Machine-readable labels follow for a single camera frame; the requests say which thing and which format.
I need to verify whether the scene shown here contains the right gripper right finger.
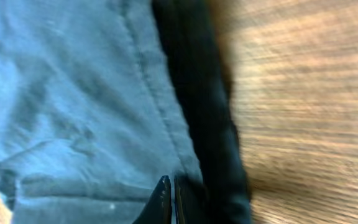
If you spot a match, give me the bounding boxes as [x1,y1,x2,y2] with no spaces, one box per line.
[174,175,209,224]

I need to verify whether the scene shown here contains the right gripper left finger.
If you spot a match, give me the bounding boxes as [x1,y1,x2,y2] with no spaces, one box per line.
[133,175,172,224]

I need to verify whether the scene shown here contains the black folded garment under jeans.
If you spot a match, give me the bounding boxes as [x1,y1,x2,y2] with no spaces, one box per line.
[152,0,252,224]

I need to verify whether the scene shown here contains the light blue folded jeans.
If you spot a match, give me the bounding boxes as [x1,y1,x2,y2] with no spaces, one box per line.
[0,0,201,224]

